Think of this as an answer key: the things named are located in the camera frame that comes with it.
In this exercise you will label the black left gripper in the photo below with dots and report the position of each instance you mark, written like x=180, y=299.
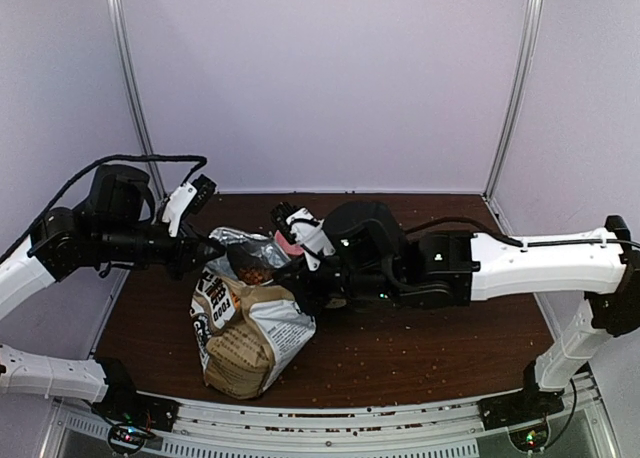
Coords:
x=185, y=256

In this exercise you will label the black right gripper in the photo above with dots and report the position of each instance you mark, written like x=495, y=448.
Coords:
x=293, y=278

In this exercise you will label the dog food bag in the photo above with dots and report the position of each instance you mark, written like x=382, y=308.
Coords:
x=246, y=335

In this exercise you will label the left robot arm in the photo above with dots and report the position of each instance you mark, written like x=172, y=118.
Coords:
x=118, y=225

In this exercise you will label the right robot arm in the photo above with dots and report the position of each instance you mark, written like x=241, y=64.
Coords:
x=360, y=252

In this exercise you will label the cream pet bowl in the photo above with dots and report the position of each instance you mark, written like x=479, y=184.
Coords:
x=335, y=303

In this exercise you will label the pink pet bowl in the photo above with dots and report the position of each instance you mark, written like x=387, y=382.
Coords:
x=290, y=249

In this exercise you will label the brown kibble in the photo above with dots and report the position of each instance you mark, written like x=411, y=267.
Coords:
x=254, y=275

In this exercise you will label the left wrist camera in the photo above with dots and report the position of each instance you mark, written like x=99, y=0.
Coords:
x=188, y=198

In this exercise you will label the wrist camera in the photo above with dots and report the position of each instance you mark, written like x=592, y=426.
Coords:
x=188, y=198
x=301, y=228

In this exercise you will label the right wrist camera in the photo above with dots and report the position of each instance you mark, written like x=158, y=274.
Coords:
x=301, y=228

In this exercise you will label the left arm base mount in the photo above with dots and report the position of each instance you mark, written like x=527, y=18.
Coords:
x=144, y=411

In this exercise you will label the front aluminium rail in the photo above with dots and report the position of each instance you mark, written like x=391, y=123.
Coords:
x=452, y=428

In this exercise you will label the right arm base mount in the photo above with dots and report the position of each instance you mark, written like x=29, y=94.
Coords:
x=518, y=407

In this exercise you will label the left aluminium frame post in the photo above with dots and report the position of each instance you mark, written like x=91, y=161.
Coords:
x=117, y=16

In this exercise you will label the aluminium frame post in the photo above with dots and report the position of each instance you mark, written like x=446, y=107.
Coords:
x=527, y=47
x=117, y=16

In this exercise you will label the right aluminium frame post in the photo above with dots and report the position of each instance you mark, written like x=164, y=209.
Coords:
x=527, y=47

